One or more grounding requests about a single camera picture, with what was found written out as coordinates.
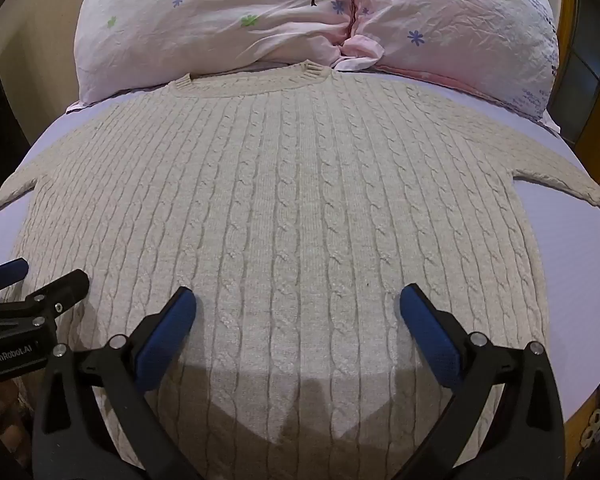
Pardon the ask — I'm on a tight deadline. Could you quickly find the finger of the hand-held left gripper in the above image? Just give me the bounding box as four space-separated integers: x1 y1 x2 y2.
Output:
0 269 91 321
0 258 30 295

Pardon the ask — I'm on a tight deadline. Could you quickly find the beige cable-knit sweater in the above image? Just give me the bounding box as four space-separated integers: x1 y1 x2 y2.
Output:
0 59 600 480

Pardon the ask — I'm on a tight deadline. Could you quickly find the pink floral pillow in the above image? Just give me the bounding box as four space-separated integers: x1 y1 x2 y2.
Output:
340 0 561 126
74 0 361 103

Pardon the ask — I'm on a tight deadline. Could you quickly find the yellow wooden bed frame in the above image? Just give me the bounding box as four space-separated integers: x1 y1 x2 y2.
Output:
560 0 600 191

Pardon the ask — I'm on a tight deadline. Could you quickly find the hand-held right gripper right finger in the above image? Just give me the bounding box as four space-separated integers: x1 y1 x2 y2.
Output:
391 283 566 480

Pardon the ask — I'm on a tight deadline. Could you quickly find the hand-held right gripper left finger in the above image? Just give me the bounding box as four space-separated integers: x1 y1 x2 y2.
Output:
31 286 205 480

